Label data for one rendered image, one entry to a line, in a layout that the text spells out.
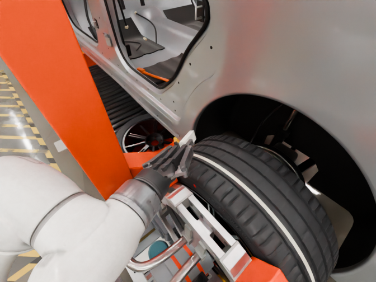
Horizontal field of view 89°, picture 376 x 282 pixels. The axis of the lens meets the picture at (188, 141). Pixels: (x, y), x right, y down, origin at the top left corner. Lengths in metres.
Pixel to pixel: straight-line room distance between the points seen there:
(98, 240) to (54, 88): 0.43
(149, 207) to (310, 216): 0.43
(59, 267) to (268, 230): 0.42
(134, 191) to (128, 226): 0.06
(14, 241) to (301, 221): 0.59
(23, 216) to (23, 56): 0.36
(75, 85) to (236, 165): 0.51
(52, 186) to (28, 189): 0.03
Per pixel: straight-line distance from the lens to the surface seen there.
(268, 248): 0.53
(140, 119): 1.76
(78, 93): 0.65
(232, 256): 0.53
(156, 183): 0.39
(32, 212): 0.37
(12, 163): 0.42
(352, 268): 0.93
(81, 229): 0.33
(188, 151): 0.46
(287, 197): 0.59
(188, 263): 0.63
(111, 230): 0.33
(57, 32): 0.59
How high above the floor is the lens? 1.63
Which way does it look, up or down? 48 degrees down
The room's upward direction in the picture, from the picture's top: straight up
